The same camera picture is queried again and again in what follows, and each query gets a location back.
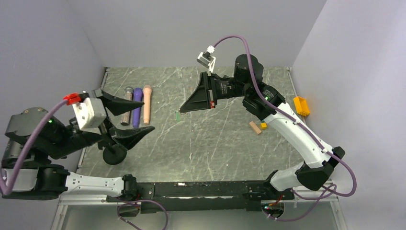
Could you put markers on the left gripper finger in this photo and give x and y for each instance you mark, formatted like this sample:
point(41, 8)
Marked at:
point(126, 139)
point(115, 104)

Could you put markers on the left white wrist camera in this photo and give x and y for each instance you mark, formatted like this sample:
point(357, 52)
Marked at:
point(90, 114)

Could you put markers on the tan rectangular wooden block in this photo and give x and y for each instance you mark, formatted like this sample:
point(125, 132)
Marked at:
point(255, 128)

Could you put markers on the pink microphone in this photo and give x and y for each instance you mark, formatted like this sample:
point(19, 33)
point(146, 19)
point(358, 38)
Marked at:
point(147, 91)

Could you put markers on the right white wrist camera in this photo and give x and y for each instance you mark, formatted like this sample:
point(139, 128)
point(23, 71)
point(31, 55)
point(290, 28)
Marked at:
point(207, 59)

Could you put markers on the yellow plastic bin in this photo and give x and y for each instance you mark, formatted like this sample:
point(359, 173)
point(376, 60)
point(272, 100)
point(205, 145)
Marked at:
point(301, 106)

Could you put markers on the yellow small wooden block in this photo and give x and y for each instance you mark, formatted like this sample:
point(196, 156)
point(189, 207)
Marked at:
point(263, 126)

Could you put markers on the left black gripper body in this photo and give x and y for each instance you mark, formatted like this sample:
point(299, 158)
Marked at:
point(104, 133)

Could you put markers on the glitter silver microphone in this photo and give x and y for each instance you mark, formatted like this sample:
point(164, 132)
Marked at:
point(128, 95)

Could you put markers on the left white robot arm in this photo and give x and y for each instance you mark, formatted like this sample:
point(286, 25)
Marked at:
point(37, 136)

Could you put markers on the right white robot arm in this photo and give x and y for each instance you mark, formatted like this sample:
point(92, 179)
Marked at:
point(269, 106)

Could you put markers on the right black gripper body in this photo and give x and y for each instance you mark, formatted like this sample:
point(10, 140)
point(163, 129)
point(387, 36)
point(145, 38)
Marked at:
point(224, 88)

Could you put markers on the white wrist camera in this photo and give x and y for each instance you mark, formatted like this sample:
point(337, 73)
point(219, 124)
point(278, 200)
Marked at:
point(90, 114)
point(207, 59)

